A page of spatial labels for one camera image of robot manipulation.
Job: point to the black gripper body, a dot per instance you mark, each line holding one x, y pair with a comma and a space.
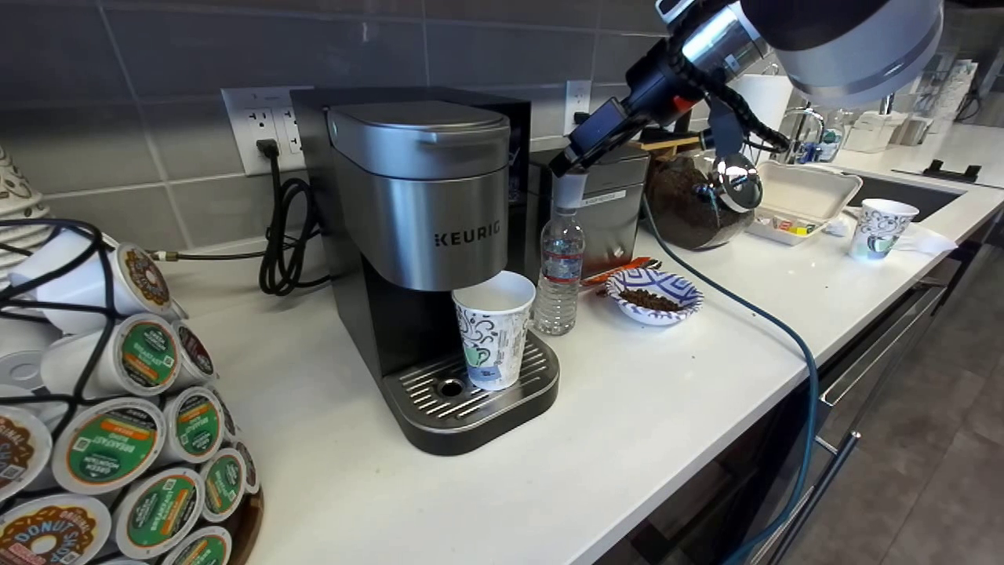
660, 89

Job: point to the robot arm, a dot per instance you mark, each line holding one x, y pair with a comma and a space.
833, 51

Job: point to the stainless steel bin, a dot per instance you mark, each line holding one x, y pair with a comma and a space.
611, 208

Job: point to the silver Keurig coffee machine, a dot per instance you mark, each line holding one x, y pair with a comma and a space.
422, 194

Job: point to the brown lid coffee pod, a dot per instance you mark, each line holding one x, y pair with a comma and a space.
123, 280

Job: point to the green lid coffee pod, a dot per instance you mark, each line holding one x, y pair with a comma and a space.
109, 447
196, 426
140, 358
158, 514

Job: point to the clear plastic water bottle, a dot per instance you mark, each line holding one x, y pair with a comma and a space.
560, 258

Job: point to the blue patterned small dish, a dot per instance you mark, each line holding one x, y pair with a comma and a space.
655, 296

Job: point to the patterned paper cup on machine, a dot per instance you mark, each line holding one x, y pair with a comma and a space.
493, 328

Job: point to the white wall outlet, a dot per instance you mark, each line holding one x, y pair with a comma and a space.
265, 115

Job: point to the black wire pod carousel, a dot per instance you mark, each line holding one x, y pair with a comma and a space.
38, 518

